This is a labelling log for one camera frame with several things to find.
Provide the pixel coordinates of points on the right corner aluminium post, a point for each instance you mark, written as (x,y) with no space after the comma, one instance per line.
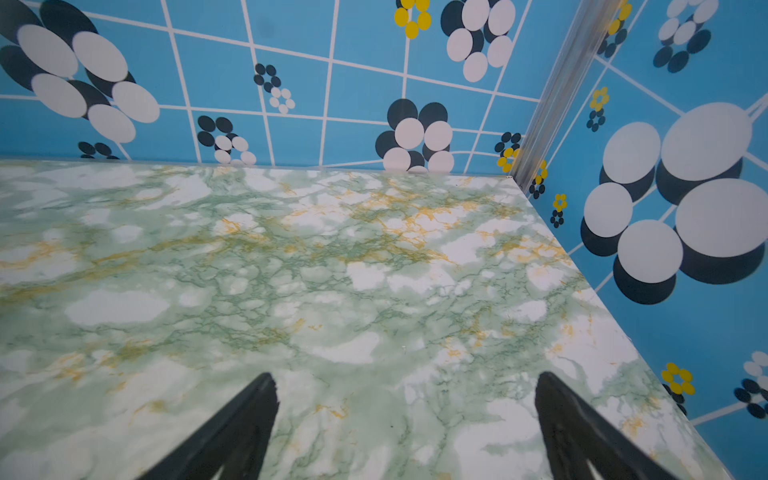
(591,22)

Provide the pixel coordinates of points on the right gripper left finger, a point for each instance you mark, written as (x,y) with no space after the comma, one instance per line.
(232,444)

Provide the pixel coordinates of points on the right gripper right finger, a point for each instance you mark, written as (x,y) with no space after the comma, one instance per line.
(579,441)

